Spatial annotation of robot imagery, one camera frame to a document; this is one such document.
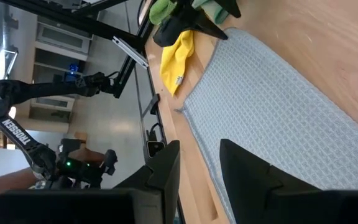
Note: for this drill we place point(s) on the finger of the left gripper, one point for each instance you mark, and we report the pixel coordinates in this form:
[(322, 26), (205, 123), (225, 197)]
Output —
[(179, 31), (228, 7)]

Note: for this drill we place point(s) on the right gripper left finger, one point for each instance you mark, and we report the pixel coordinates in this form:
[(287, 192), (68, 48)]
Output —
[(104, 207)]

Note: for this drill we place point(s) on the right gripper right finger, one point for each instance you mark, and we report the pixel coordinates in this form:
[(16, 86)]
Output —
[(275, 199)]

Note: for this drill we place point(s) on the yellow microfiber towel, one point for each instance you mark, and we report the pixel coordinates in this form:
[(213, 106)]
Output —
[(176, 62)]

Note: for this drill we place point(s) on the grey waffle-weave towel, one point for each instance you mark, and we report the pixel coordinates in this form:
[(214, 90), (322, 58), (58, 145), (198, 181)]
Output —
[(275, 109)]

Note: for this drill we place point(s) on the person's forearm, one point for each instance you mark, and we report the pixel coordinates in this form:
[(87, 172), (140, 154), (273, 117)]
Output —
[(5, 186)]

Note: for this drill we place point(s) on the white shelving unit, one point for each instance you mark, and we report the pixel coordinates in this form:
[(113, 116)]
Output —
[(61, 37)]

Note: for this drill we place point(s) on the silver metal bracket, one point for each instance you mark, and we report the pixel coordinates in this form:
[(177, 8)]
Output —
[(130, 51)]

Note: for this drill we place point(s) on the small table-level camera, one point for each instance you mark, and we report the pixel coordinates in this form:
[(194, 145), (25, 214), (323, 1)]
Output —
[(155, 149)]

